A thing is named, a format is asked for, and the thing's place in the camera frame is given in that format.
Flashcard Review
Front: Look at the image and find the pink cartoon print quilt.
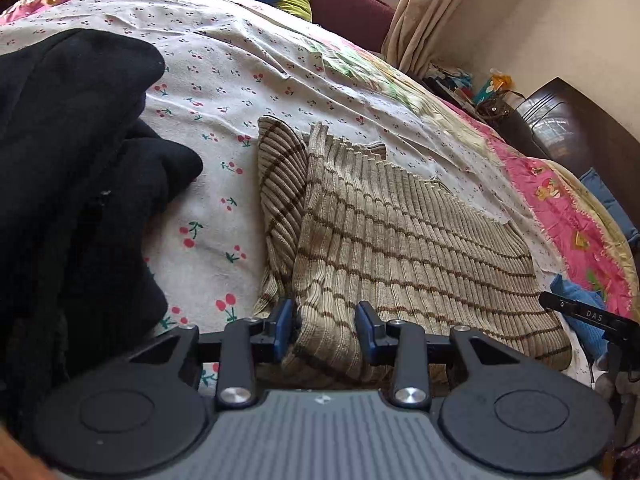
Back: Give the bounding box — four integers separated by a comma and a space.
0, 0, 640, 321

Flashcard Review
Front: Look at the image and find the cluttered dark nightstand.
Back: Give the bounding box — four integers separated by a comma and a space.
425, 62, 526, 126

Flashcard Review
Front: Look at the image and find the black garment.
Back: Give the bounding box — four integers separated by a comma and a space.
0, 27, 205, 441

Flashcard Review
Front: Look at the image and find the maroon sofa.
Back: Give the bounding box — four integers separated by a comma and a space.
170, 0, 396, 53

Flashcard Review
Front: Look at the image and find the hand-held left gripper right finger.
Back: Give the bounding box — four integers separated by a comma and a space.
354, 301, 531, 408

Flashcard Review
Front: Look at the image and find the beige striped ribbed sweater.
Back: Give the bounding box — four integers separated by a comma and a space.
252, 116, 573, 386

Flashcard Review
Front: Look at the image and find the yellow-green cloth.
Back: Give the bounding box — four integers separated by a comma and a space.
275, 0, 312, 21

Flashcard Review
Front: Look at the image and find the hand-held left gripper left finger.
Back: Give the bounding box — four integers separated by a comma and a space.
127, 299, 296, 409

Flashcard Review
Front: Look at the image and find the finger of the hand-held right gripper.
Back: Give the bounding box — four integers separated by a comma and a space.
539, 291, 633, 342

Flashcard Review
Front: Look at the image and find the blue knitted cloth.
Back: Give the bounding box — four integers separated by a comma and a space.
562, 280, 616, 361

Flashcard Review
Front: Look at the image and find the beige curtain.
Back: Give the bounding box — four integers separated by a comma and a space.
382, 0, 493, 78

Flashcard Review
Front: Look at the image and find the cherry print bed sheet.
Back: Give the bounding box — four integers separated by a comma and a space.
0, 0, 596, 391

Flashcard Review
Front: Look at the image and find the blue pillow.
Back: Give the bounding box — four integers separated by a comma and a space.
580, 167, 640, 233

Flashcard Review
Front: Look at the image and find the yellow packet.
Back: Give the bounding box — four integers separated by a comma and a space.
472, 70, 513, 103

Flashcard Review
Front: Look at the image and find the dark wooden headboard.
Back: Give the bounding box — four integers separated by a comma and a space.
502, 77, 640, 206

